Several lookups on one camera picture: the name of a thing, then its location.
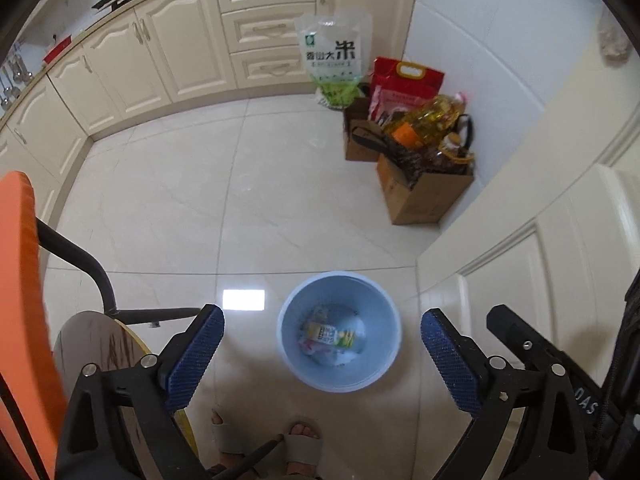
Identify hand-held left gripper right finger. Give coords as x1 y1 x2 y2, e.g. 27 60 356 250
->
420 308 591 480

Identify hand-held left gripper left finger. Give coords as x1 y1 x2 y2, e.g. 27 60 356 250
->
54 304 226 480

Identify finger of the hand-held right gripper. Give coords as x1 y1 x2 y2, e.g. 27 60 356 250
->
486 305 603 416

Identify blue plastic trash bin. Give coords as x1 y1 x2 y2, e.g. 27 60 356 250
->
277 271 402 393

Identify person's left foot in sandal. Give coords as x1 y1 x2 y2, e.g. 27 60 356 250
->
209 407 248 473

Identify person's foot in sandal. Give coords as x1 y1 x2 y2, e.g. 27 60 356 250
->
209 407 248 473
281 420 324 479

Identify cream panel door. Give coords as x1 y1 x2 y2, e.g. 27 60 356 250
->
415 110 640 411

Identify crumpled white wrapper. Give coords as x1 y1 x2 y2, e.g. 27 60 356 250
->
299 337 360 367

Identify yellow green drink carton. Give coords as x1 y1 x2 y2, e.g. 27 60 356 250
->
305 321 358 350

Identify person's right foot in sandal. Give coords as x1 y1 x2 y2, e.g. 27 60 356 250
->
281 420 324 479

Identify round orange table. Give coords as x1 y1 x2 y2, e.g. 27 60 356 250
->
0 170 68 480

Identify small cooking oil bottle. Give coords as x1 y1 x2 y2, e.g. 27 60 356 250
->
437 130 476 167

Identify small brown cardboard box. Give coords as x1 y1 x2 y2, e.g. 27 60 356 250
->
342 85 387 163

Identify large cooking oil bottle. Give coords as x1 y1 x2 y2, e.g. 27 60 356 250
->
385 92 468 150

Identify red rice bag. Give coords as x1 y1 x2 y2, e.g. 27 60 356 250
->
369 56 446 126

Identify cream kitchen base cabinets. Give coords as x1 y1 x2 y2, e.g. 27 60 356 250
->
0 0 422 241

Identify clear green rice bag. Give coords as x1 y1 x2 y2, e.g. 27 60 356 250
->
294 7 373 109

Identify row of hanging metal utensils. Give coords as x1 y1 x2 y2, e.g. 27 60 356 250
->
0 42 37 109

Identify black cable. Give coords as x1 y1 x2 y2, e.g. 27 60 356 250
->
217 437 282 480

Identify black metal table frame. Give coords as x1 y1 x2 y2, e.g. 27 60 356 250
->
37 216 203 328

